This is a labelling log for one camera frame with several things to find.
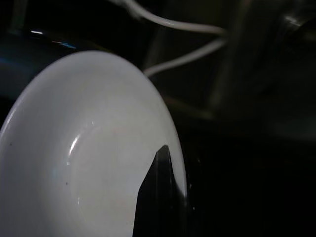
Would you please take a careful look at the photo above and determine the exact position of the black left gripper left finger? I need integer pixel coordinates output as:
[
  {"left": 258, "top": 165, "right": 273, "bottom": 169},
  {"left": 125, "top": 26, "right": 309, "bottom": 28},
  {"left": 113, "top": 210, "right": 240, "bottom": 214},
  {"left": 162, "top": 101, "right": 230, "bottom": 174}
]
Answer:
[{"left": 132, "top": 145, "right": 185, "bottom": 237}]

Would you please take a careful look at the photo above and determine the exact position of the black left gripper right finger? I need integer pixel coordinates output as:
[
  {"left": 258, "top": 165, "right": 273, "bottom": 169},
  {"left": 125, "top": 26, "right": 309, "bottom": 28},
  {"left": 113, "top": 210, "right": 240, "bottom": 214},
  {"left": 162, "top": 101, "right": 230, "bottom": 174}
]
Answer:
[{"left": 184, "top": 155, "right": 207, "bottom": 237}]

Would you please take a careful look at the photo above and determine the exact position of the white ceramic bowl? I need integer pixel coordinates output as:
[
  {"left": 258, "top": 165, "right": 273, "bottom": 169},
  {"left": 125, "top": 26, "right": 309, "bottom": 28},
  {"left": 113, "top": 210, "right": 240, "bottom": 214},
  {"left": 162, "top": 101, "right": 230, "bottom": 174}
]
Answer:
[{"left": 0, "top": 50, "right": 188, "bottom": 237}]

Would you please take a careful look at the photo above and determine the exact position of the stainless steel sink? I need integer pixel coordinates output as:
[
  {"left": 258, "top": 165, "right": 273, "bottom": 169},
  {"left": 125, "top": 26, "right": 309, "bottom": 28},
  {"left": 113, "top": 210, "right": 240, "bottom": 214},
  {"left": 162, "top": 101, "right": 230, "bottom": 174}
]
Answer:
[{"left": 138, "top": 0, "right": 316, "bottom": 129}]

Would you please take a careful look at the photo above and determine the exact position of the white faucet diverter hose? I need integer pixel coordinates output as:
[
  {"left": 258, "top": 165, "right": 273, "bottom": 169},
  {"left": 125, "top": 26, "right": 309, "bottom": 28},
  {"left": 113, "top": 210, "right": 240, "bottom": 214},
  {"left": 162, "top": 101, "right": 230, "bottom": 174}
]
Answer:
[{"left": 118, "top": 0, "right": 227, "bottom": 34}]

